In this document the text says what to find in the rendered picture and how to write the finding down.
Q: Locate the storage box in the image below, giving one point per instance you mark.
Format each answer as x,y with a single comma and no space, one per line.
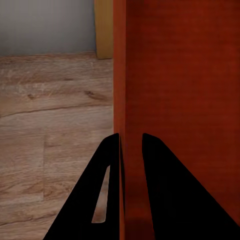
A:
177,77

